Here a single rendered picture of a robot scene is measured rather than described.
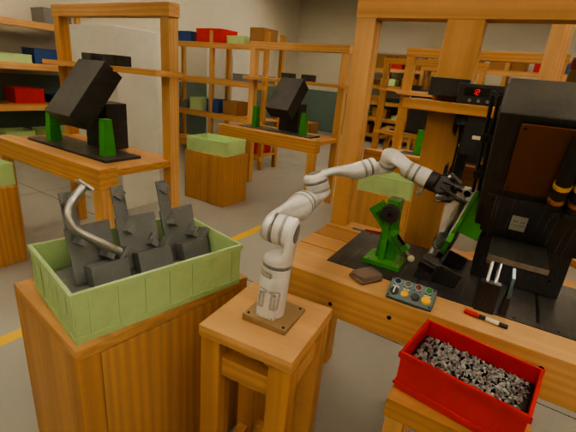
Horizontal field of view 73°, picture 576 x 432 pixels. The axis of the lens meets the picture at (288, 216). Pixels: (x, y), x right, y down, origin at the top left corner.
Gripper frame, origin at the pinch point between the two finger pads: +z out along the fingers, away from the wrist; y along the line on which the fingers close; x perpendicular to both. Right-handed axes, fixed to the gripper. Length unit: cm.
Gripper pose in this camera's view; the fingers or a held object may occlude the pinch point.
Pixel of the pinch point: (463, 195)
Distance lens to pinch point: 159.9
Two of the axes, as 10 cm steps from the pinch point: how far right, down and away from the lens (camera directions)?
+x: 1.6, 4.0, 9.0
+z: 8.0, 4.8, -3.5
